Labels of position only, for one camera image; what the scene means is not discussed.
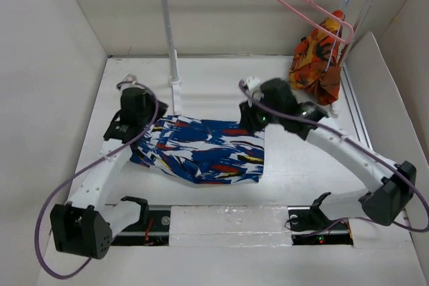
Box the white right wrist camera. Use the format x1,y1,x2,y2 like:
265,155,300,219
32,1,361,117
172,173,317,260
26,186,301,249
244,76,263,100

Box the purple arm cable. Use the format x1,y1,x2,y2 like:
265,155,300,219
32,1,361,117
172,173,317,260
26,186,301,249
238,80,429,232
35,80,160,280

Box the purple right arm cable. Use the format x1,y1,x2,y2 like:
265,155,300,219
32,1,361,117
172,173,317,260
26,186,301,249
238,80,429,232

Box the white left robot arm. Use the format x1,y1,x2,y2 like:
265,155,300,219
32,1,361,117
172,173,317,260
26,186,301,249
50,82,168,259

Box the blue white red patterned trousers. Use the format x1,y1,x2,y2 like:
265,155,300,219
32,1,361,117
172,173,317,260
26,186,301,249
130,115,265,185

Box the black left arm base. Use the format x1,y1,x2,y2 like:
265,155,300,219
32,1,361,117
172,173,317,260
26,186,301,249
112,206,171,246

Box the light blue wire hanger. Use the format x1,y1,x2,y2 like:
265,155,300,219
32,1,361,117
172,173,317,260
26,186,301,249
324,0,351,72

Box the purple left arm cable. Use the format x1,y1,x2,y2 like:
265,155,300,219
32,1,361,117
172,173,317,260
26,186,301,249
35,80,160,280

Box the orange camouflage garment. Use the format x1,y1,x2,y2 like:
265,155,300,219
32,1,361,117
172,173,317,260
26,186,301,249
288,29,341,106

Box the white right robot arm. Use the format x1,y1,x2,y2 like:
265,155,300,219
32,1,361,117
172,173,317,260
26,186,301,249
239,77,416,229

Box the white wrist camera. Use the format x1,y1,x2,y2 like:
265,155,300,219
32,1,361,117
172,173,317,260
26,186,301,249
116,74,137,91
244,76,263,100

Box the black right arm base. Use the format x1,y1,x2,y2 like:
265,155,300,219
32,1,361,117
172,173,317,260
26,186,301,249
284,206,353,246

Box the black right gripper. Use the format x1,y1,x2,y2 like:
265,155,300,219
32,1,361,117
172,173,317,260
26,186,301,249
240,92,284,132

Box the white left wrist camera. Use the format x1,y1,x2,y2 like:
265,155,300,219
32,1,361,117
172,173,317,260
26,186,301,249
116,74,137,91

